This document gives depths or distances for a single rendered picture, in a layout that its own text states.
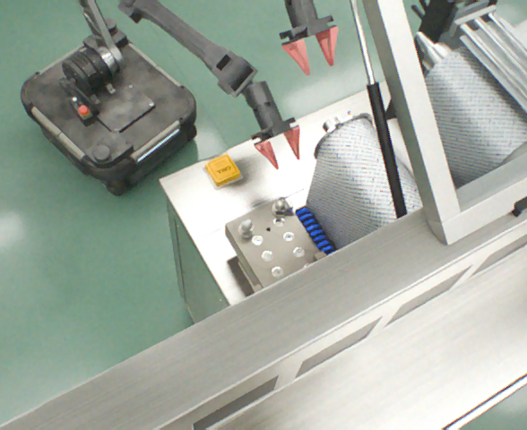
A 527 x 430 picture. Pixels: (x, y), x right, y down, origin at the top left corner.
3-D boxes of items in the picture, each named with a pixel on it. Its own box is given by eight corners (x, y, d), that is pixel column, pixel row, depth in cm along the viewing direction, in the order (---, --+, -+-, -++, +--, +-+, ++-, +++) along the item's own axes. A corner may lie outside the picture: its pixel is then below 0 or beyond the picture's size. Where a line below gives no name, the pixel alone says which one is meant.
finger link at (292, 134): (276, 168, 151) (261, 133, 150) (301, 157, 153) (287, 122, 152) (286, 167, 144) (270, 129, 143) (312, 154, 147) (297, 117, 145)
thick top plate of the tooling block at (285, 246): (280, 207, 153) (283, 195, 148) (372, 346, 138) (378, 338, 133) (224, 234, 149) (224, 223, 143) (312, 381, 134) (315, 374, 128)
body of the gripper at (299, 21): (280, 42, 130) (269, 7, 128) (321, 27, 133) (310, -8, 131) (294, 38, 124) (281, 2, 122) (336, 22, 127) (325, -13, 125)
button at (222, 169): (228, 157, 167) (228, 152, 165) (240, 176, 165) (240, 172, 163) (204, 167, 165) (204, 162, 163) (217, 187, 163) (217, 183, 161)
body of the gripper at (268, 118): (252, 142, 149) (240, 114, 148) (289, 126, 152) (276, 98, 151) (261, 140, 143) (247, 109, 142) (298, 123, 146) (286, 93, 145)
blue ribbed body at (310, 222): (306, 210, 149) (307, 203, 146) (355, 284, 141) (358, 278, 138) (294, 216, 148) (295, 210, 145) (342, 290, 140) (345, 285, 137)
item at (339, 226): (306, 205, 149) (316, 164, 133) (359, 285, 141) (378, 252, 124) (304, 206, 149) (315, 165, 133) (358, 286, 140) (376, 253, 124)
